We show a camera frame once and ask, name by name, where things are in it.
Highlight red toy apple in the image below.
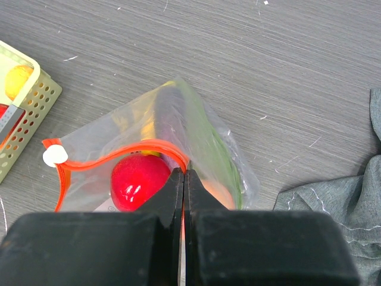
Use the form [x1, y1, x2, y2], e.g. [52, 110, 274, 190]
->
[110, 153, 171, 212]

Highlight yellow toy banana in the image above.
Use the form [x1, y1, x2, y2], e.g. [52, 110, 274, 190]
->
[110, 80, 182, 160]

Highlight green plastic basket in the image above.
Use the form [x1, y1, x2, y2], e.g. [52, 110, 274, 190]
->
[1, 41, 63, 180]

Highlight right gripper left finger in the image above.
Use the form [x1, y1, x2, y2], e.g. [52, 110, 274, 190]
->
[1, 169, 184, 285]

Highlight yellow orange toy fruit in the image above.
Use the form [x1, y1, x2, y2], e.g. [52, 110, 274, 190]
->
[5, 65, 34, 101]

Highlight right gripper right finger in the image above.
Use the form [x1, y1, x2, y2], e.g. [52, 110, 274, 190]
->
[183, 170, 360, 285]

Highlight clear orange zip bag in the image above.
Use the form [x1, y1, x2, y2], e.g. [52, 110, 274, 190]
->
[43, 78, 260, 212]

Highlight grey folded cloth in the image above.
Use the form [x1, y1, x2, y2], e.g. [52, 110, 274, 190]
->
[273, 88, 381, 286]

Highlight orange toy peach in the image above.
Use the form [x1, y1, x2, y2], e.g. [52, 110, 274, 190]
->
[201, 179, 236, 210]

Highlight green toy leaves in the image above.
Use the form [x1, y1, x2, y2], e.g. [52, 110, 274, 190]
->
[187, 94, 244, 209]

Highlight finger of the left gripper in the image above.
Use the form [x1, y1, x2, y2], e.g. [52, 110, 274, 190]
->
[0, 104, 26, 144]

